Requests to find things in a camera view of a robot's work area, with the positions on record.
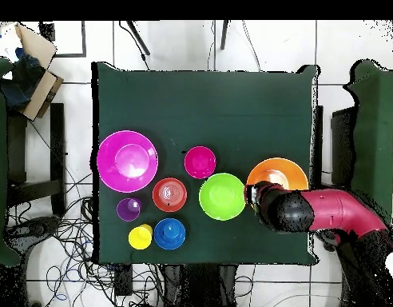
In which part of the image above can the green bowl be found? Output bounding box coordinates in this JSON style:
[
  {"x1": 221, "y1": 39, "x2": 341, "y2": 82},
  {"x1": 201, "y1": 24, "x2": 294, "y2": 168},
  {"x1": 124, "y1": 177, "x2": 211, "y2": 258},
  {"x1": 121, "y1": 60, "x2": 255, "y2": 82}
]
[{"x1": 198, "y1": 173, "x2": 248, "y2": 222}]

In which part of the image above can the large orange bowl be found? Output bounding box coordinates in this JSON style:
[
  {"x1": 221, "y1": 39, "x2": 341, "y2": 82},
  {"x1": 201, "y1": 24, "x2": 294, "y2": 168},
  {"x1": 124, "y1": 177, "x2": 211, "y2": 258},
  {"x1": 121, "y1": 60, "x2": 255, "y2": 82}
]
[{"x1": 246, "y1": 157, "x2": 310, "y2": 192}]

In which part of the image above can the small crimson bowl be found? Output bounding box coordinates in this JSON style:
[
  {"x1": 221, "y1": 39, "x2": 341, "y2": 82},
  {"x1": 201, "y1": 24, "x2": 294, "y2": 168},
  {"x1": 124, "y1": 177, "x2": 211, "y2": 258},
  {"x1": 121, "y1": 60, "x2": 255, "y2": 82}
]
[{"x1": 183, "y1": 146, "x2": 217, "y2": 180}]

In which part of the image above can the grey base with black knob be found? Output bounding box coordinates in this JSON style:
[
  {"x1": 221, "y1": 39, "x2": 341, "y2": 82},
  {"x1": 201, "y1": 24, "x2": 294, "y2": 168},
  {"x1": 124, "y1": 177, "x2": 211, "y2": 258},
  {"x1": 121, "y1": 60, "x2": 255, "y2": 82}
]
[
  {"x1": 314, "y1": 229, "x2": 343, "y2": 252},
  {"x1": 10, "y1": 215, "x2": 62, "y2": 245}
]

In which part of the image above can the small red-orange bowl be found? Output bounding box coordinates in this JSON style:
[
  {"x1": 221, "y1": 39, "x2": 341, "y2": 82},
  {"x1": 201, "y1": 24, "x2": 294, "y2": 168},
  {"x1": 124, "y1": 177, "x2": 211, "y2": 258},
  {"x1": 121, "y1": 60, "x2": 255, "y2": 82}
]
[{"x1": 151, "y1": 177, "x2": 189, "y2": 213}]

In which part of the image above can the small dark blue bowl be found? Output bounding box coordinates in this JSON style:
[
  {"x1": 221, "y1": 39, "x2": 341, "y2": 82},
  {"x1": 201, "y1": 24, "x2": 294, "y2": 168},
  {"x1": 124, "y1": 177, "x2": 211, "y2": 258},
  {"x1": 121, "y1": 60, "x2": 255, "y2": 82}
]
[{"x1": 153, "y1": 217, "x2": 187, "y2": 251}]

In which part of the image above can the dark green table cloth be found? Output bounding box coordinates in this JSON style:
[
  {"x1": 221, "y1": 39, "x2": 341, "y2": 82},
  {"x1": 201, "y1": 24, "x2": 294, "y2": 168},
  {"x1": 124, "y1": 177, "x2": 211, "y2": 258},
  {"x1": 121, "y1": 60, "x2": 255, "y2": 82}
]
[{"x1": 91, "y1": 61, "x2": 320, "y2": 266}]

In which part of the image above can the yellow cup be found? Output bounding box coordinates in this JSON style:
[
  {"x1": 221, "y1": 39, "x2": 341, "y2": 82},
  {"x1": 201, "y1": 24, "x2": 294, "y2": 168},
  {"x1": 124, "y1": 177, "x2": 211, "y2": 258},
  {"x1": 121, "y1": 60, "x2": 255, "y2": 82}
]
[{"x1": 128, "y1": 223, "x2": 153, "y2": 251}]

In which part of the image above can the purple cup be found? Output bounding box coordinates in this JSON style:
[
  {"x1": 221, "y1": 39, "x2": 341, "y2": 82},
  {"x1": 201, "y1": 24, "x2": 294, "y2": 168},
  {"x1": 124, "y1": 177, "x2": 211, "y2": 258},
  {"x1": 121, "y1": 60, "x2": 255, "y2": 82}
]
[{"x1": 116, "y1": 197, "x2": 143, "y2": 222}]

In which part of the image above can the large pink bowl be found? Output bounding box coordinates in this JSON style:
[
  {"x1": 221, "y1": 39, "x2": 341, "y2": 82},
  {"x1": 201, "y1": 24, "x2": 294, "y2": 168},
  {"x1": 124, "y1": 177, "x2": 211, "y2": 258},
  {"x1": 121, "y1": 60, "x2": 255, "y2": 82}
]
[{"x1": 96, "y1": 130, "x2": 160, "y2": 194}]

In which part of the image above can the black power brick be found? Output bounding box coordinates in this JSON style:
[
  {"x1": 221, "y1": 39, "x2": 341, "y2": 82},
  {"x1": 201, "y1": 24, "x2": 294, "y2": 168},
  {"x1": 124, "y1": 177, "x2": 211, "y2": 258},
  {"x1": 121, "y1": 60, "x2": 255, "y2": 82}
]
[{"x1": 114, "y1": 264, "x2": 133, "y2": 297}]

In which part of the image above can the black tripod leg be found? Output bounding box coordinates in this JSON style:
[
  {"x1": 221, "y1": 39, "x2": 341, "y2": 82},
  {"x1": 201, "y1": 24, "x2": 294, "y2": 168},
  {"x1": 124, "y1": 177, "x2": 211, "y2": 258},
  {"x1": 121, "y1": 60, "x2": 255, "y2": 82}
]
[
  {"x1": 125, "y1": 20, "x2": 151, "y2": 56},
  {"x1": 220, "y1": 20, "x2": 230, "y2": 50}
]

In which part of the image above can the cardboard box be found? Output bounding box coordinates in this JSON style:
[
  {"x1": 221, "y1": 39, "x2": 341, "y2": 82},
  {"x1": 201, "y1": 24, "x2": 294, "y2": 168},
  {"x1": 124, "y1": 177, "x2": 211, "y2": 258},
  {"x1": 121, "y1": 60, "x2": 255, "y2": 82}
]
[{"x1": 0, "y1": 22, "x2": 65, "y2": 122}]

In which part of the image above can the dark blue cloth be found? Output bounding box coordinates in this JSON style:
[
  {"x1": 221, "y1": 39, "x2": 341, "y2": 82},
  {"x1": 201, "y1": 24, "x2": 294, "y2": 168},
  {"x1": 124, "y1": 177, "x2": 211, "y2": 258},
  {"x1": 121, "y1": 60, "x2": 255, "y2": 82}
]
[{"x1": 0, "y1": 47, "x2": 46, "y2": 110}]

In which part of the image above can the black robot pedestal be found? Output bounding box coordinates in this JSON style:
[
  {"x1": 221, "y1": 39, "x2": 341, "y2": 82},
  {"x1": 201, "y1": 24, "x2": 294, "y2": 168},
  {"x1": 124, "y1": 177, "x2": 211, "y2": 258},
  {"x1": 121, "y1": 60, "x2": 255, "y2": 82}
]
[{"x1": 162, "y1": 264, "x2": 239, "y2": 307}]

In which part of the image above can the tangle of cables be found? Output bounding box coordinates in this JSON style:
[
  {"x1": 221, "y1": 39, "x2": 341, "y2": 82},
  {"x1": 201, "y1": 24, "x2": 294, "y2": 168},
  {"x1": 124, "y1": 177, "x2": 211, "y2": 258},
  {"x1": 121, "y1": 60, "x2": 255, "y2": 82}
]
[{"x1": 7, "y1": 172, "x2": 165, "y2": 307}]

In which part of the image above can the black rectangular frame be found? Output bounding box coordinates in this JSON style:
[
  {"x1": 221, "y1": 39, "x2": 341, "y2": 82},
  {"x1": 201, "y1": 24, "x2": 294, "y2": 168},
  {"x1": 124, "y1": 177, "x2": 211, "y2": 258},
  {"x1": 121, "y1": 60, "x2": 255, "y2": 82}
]
[{"x1": 39, "y1": 20, "x2": 87, "y2": 58}]

